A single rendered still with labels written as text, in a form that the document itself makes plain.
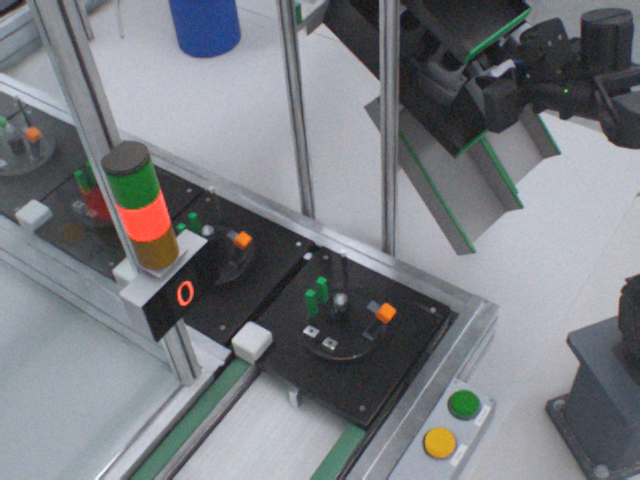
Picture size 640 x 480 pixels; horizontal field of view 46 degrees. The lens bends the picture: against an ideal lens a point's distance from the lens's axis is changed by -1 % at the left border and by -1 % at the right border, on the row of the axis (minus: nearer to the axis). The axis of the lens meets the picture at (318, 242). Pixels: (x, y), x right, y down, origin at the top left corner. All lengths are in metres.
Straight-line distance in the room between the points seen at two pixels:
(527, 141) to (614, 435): 0.54
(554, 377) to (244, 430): 0.49
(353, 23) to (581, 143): 0.70
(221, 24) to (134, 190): 1.10
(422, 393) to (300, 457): 0.20
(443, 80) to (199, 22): 0.88
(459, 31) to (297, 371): 0.52
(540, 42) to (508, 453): 0.59
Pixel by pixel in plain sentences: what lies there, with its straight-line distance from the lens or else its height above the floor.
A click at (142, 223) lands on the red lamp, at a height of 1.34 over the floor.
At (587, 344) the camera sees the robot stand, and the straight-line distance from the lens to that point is 1.08.
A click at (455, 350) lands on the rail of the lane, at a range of 1.17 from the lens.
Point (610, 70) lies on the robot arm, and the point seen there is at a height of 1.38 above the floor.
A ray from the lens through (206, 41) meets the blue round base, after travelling 1.88.
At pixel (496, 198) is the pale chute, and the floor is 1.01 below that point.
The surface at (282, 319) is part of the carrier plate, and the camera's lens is 1.19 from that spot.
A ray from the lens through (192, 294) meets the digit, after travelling 0.96.
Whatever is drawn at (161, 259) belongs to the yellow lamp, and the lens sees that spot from 0.89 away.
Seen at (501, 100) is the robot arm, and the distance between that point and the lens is 0.98.
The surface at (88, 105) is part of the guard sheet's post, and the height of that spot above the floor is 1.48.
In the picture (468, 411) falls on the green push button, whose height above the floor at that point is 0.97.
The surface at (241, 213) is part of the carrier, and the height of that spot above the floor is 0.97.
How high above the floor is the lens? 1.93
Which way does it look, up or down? 49 degrees down
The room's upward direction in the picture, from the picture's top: 6 degrees counter-clockwise
